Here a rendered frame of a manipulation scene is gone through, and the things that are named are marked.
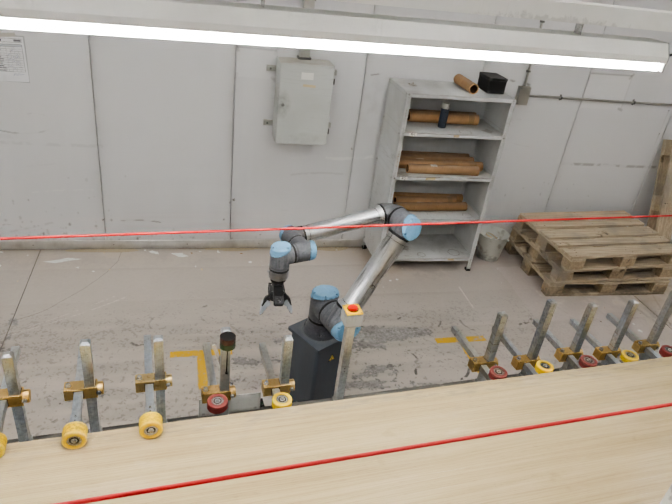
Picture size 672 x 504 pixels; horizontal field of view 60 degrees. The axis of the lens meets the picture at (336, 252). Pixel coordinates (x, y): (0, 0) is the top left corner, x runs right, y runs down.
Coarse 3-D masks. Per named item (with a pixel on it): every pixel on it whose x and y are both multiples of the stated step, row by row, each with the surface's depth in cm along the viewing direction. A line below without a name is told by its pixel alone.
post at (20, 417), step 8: (8, 352) 201; (8, 360) 200; (8, 368) 202; (16, 368) 205; (8, 376) 203; (16, 376) 205; (8, 384) 205; (16, 384) 206; (8, 392) 207; (16, 392) 208; (16, 408) 211; (24, 408) 215; (16, 416) 213; (24, 416) 214; (16, 424) 215; (24, 424) 216; (24, 432) 218; (24, 440) 219
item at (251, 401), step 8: (256, 392) 247; (200, 400) 240; (232, 400) 245; (240, 400) 247; (248, 400) 248; (256, 400) 249; (200, 408) 242; (232, 408) 248; (240, 408) 249; (248, 408) 250; (256, 408) 252; (200, 416) 245
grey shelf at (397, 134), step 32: (416, 96) 425; (448, 96) 431; (480, 96) 440; (384, 128) 471; (416, 128) 449; (448, 128) 459; (480, 128) 470; (384, 160) 472; (480, 160) 499; (384, 192) 473; (416, 192) 518; (448, 192) 525; (480, 192) 499; (448, 224) 543; (480, 224) 497; (416, 256) 504; (448, 256) 511
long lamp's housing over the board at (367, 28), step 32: (0, 0) 117; (32, 0) 118; (64, 0) 120; (96, 0) 122; (128, 0) 124; (160, 0) 126; (192, 0) 132; (224, 32) 131; (256, 32) 133; (288, 32) 135; (320, 32) 137; (352, 32) 140; (384, 32) 142; (416, 32) 145; (448, 32) 148; (480, 32) 151; (512, 32) 154; (544, 32) 158
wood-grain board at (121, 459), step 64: (512, 384) 256; (576, 384) 261; (640, 384) 267; (64, 448) 199; (128, 448) 202; (192, 448) 206; (256, 448) 209; (320, 448) 213; (384, 448) 216; (448, 448) 220; (512, 448) 224; (576, 448) 228; (640, 448) 232
